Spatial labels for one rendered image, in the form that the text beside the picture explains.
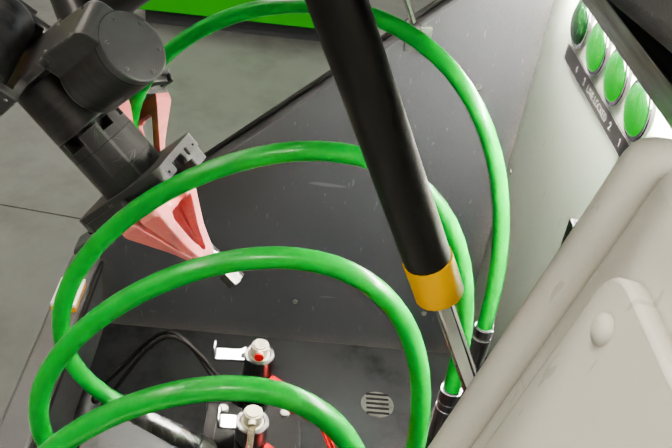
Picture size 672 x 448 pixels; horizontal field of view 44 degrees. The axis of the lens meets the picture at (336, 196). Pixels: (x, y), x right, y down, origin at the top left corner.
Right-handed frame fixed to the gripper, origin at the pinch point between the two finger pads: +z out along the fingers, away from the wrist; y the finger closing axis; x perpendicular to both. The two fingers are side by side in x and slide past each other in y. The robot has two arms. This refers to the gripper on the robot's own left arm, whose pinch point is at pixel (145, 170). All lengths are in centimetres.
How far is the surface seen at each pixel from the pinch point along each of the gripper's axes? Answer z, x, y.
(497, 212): 15.9, -29.7, 8.1
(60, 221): -27, 170, 104
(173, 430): 23.2, -3.0, -9.6
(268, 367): 21.8, -5.9, 0.5
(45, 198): -37, 179, 108
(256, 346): 19.6, -6.1, -0.2
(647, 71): 10.3, -45.3, 6.9
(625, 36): 6.9, -43.6, 11.0
